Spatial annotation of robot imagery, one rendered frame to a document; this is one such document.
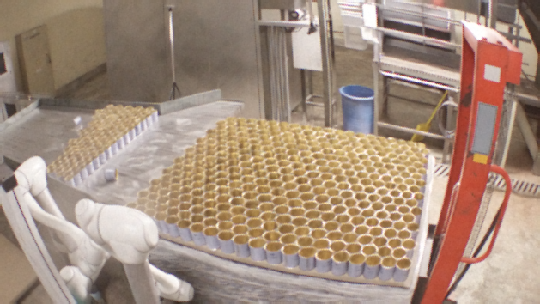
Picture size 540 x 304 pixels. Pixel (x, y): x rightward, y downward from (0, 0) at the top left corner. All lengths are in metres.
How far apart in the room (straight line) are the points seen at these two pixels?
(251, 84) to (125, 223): 3.42
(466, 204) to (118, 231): 1.24
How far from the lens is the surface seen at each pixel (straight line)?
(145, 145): 2.70
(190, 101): 3.12
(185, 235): 1.79
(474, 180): 1.45
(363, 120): 4.63
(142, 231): 1.20
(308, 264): 1.57
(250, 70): 4.41
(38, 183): 1.93
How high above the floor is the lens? 2.23
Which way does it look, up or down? 30 degrees down
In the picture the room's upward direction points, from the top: 4 degrees counter-clockwise
